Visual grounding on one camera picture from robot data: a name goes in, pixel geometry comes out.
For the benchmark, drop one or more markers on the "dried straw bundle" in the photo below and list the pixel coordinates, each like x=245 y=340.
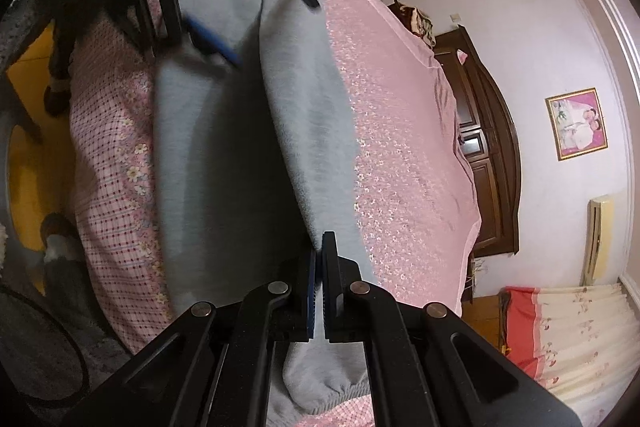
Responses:
x=472 y=279

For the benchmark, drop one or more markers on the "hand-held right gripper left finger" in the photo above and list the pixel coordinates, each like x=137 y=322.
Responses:
x=311 y=297

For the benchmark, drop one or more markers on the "dark wooden headboard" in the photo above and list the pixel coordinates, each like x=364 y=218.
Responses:
x=495 y=187

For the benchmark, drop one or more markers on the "person's grey fleece clothing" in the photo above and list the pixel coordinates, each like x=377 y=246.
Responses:
x=60 y=302

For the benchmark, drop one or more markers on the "floral curtain with red band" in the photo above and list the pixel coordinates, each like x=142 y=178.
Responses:
x=575 y=337

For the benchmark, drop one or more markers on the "framed wall picture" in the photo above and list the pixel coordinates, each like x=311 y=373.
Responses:
x=577 y=124

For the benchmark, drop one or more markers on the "cream air conditioner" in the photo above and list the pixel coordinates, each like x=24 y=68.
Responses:
x=597 y=237

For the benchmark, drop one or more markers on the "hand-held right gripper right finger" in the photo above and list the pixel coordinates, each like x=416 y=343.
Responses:
x=329 y=292

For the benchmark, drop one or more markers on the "furry slipper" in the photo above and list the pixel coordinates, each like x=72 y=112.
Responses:
x=57 y=239

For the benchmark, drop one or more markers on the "brown patterned cloth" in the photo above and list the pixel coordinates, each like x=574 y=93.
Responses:
x=415 y=21

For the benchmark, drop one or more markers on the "small pink item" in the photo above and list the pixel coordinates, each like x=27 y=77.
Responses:
x=462 y=57

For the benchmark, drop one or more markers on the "grey pants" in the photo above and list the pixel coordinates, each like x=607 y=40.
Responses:
x=300 y=107

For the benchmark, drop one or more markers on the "pink floral bedspread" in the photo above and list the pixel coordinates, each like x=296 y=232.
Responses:
x=400 y=132

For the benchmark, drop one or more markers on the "wooden low cabinet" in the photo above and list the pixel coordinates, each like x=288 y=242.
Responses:
x=482 y=322

